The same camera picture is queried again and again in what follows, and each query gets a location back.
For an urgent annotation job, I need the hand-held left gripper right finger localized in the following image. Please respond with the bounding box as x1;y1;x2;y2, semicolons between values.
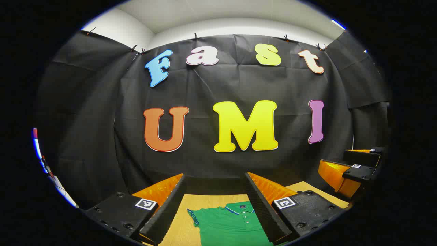
244;172;346;244

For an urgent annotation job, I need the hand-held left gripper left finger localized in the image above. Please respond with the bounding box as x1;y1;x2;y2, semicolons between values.
85;173;187;246

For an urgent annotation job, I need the green T-shirt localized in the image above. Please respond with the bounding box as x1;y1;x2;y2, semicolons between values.
187;201;289;246

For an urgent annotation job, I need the black backdrop cloth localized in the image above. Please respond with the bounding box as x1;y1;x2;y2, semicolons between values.
36;30;391;209

